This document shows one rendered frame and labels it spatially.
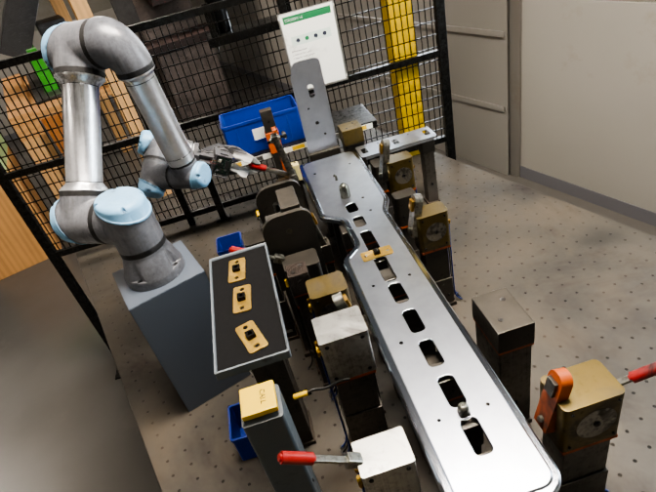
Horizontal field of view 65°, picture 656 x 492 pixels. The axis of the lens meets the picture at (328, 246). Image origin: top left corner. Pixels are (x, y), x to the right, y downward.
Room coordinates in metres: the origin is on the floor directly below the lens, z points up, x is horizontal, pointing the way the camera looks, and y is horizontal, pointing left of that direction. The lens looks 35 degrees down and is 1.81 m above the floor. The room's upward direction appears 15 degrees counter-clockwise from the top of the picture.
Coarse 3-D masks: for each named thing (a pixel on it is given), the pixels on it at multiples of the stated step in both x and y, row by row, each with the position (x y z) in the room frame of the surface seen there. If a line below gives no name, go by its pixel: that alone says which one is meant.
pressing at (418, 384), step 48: (336, 192) 1.46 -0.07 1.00; (384, 192) 1.39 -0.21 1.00; (384, 240) 1.14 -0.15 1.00; (384, 288) 0.94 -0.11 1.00; (432, 288) 0.90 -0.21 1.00; (384, 336) 0.79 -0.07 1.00; (432, 336) 0.75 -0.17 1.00; (432, 384) 0.63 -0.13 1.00; (480, 384) 0.61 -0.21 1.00; (432, 432) 0.53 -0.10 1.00; (528, 432) 0.49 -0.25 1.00; (480, 480) 0.43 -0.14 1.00; (528, 480) 0.41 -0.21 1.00
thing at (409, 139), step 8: (424, 128) 1.77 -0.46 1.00; (400, 136) 1.76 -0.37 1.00; (408, 136) 1.74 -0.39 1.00; (416, 136) 1.72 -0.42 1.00; (424, 136) 1.71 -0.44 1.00; (432, 136) 1.69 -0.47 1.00; (368, 144) 1.75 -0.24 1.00; (376, 144) 1.74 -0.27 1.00; (392, 144) 1.70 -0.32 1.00; (400, 144) 1.69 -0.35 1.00; (408, 144) 1.68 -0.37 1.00; (360, 152) 1.71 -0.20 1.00; (368, 152) 1.69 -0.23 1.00; (376, 152) 1.67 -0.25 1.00
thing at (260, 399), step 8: (264, 384) 0.60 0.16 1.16; (272, 384) 0.59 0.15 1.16; (240, 392) 0.59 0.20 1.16; (248, 392) 0.59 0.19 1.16; (256, 392) 0.58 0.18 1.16; (264, 392) 0.58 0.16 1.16; (272, 392) 0.57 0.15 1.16; (240, 400) 0.58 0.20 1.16; (248, 400) 0.57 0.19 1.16; (256, 400) 0.57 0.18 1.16; (264, 400) 0.56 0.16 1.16; (272, 400) 0.56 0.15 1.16; (248, 408) 0.55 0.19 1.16; (256, 408) 0.55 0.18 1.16; (264, 408) 0.55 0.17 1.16; (272, 408) 0.54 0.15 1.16; (248, 416) 0.54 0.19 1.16; (256, 416) 0.54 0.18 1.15
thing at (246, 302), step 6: (234, 288) 0.88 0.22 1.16; (240, 288) 0.87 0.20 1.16; (246, 288) 0.87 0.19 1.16; (234, 294) 0.86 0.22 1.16; (240, 294) 0.84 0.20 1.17; (246, 294) 0.85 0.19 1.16; (234, 300) 0.84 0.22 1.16; (240, 300) 0.83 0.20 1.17; (246, 300) 0.83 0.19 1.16; (234, 306) 0.82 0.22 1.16; (240, 306) 0.81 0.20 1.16; (246, 306) 0.81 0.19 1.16; (234, 312) 0.80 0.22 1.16; (240, 312) 0.80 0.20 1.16
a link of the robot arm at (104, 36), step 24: (96, 24) 1.31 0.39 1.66; (120, 24) 1.33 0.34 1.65; (96, 48) 1.29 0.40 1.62; (120, 48) 1.29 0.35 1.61; (144, 48) 1.33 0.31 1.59; (120, 72) 1.29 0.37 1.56; (144, 72) 1.30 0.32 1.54; (144, 96) 1.30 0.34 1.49; (144, 120) 1.33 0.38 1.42; (168, 120) 1.32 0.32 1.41; (168, 144) 1.32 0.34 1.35; (168, 168) 1.37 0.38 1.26; (192, 168) 1.33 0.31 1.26
